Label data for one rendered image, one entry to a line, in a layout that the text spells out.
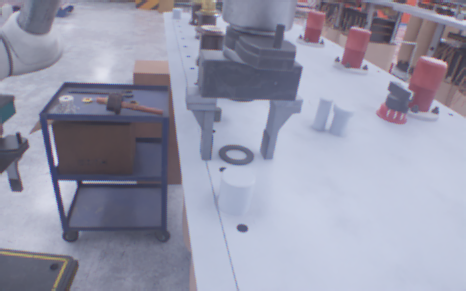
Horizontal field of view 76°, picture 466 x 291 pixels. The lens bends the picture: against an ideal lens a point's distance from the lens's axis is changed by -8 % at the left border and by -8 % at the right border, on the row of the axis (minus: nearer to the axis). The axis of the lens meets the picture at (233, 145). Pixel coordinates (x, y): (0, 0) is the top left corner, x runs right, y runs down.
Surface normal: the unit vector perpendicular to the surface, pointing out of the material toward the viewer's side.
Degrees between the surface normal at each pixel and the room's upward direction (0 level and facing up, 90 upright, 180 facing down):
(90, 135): 90
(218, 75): 90
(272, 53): 90
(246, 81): 90
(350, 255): 0
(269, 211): 0
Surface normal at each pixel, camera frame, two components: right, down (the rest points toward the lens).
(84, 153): 0.19, 0.51
